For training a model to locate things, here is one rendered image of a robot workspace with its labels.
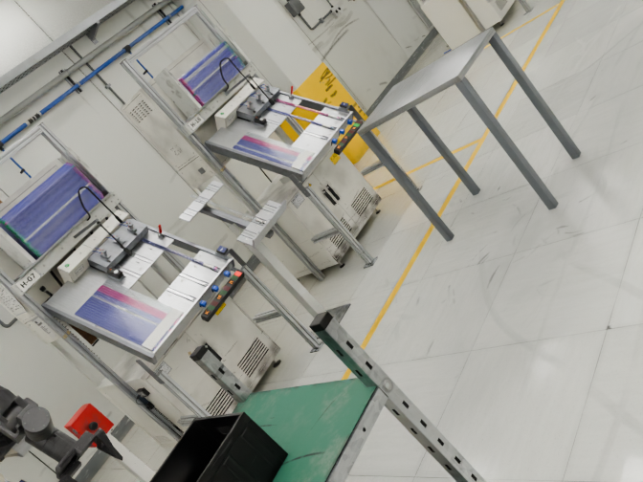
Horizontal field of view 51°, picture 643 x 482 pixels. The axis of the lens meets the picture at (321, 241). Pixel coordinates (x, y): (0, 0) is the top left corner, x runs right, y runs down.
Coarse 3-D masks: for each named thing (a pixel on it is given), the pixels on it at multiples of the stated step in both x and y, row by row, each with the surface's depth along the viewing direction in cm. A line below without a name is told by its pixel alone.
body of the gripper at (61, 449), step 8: (56, 432) 149; (48, 440) 147; (56, 440) 147; (64, 440) 148; (72, 440) 149; (48, 448) 147; (56, 448) 147; (64, 448) 147; (72, 448) 147; (56, 456) 146; (64, 456) 145; (72, 456) 146; (64, 464) 145; (56, 472) 145
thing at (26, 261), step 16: (16, 144) 352; (0, 160) 346; (64, 160) 374; (80, 160) 364; (96, 176) 367; (0, 240) 335; (16, 256) 339; (32, 256) 336; (32, 272) 337; (256, 320) 391; (144, 368) 315; (192, 416) 337
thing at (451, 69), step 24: (456, 48) 335; (480, 48) 308; (504, 48) 320; (432, 72) 331; (456, 72) 298; (408, 96) 328; (432, 96) 307; (528, 96) 330; (384, 120) 332; (552, 120) 332; (504, 144) 305; (456, 168) 385; (528, 168) 309; (408, 192) 358; (432, 216) 361
